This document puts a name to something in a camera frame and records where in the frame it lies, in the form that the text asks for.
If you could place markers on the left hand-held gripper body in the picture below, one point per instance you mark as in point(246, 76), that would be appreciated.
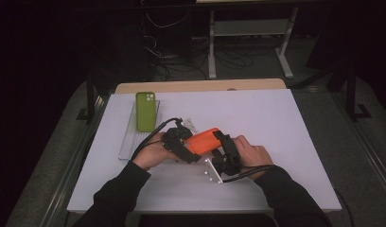
point(172, 140)

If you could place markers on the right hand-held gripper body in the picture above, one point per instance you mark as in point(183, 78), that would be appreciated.
point(227, 165)

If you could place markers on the orange phone case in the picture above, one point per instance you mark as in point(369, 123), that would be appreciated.
point(203, 143)

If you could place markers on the green phone case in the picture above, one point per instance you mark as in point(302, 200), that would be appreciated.
point(146, 113)

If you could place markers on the clear plastic tray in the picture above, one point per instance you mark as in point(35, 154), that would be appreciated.
point(131, 142)

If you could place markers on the person's left hand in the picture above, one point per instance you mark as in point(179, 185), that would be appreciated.
point(153, 154)

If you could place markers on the person's right hand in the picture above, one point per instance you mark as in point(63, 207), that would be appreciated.
point(254, 156)

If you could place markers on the wooden table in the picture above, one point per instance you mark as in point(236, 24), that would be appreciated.
point(197, 85)

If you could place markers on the black metal stand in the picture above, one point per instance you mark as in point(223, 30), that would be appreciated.
point(352, 101)
point(90, 101)

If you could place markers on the white metal desk frame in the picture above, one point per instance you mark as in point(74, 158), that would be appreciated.
point(251, 27)

